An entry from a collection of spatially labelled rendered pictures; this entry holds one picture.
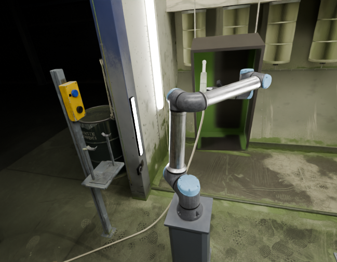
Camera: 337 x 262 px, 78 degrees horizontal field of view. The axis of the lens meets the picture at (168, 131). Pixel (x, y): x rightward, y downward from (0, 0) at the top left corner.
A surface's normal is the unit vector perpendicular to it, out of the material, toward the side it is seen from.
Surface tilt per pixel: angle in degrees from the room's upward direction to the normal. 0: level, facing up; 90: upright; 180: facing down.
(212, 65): 102
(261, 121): 57
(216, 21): 90
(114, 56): 90
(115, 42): 90
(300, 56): 90
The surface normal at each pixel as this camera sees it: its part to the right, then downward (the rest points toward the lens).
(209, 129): -0.15, 0.64
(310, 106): -0.27, -0.09
